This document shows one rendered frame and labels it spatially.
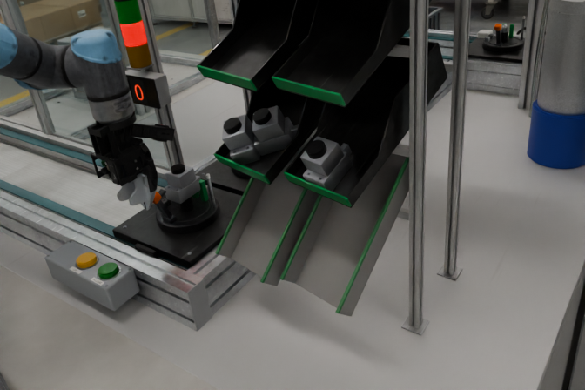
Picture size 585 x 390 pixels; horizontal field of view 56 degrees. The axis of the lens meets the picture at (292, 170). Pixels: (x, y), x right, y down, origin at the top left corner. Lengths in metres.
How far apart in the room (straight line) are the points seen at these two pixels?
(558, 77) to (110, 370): 1.20
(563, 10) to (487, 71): 0.63
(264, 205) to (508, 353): 0.50
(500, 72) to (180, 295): 1.37
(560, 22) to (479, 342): 0.78
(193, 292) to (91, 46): 0.47
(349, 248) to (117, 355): 0.49
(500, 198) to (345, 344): 0.60
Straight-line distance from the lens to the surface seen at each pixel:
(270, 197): 1.05
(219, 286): 1.15
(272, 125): 0.89
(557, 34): 1.50
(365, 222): 0.95
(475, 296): 1.17
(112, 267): 1.17
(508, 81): 2.04
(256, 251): 1.04
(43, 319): 1.30
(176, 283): 1.10
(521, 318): 1.14
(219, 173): 1.41
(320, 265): 0.97
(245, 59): 0.90
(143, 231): 1.25
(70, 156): 1.75
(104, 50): 1.00
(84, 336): 1.22
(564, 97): 1.54
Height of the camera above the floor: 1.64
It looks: 29 degrees down
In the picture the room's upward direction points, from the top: 7 degrees counter-clockwise
